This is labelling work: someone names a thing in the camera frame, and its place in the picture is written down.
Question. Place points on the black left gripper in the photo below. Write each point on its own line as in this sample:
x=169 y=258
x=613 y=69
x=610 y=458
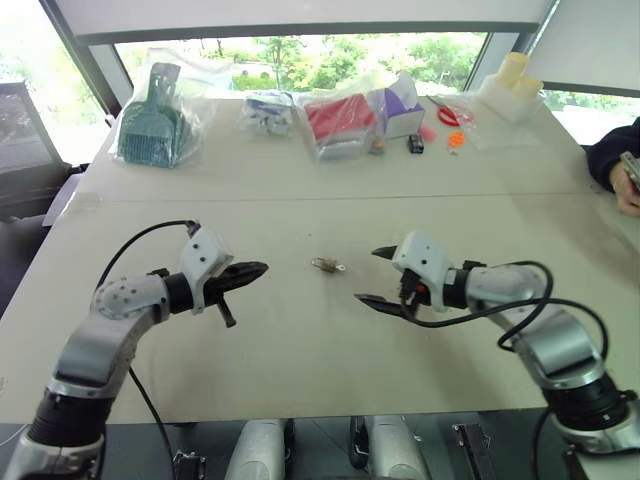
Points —
x=217 y=288

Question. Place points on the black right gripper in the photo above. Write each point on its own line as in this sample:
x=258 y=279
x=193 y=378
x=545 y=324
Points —
x=412 y=292

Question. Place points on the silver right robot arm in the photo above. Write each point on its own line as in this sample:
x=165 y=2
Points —
x=560 y=345

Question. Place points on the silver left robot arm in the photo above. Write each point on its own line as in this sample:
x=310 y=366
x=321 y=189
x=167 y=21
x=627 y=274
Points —
x=85 y=345

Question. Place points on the dark sleeved person forearm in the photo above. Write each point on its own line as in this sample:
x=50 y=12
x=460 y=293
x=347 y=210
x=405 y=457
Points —
x=607 y=150

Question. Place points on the bare person hand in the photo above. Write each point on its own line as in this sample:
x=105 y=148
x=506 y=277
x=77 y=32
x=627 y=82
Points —
x=627 y=197

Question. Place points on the small colourful toy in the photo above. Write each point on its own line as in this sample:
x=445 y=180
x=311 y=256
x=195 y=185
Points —
x=377 y=145

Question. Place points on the small black box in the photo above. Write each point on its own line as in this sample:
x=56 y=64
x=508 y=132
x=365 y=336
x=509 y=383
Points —
x=416 y=144

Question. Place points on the small pink object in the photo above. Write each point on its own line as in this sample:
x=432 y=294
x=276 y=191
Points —
x=428 y=134

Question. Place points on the small orange object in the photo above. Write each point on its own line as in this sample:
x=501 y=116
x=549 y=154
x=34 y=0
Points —
x=456 y=140

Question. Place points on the silver robot leg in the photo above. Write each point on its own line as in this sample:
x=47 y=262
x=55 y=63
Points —
x=395 y=450
x=260 y=450

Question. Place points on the red pack in plastic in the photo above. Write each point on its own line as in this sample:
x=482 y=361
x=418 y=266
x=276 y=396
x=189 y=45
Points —
x=340 y=120

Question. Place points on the purple tissue box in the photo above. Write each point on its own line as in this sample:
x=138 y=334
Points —
x=402 y=112

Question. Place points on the blue white bagged items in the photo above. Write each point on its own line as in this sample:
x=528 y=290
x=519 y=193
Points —
x=267 y=112

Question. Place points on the green plastic dustpan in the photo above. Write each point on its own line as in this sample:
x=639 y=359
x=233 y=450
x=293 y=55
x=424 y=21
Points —
x=150 y=125

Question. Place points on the green dustpan in bag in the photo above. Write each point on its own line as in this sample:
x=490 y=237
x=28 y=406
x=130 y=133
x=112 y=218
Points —
x=192 y=100

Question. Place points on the yellow cups in bag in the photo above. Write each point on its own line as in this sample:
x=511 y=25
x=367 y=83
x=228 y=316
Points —
x=510 y=87

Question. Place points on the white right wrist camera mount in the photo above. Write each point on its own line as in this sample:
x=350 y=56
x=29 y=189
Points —
x=425 y=265

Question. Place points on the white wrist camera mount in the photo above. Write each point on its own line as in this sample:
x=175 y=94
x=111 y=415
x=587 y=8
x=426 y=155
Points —
x=202 y=260
x=425 y=265

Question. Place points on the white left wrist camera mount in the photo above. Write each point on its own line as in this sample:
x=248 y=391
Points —
x=202 y=260

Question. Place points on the black metal bracket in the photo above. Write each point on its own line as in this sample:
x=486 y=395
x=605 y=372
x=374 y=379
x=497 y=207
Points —
x=471 y=447
x=190 y=466

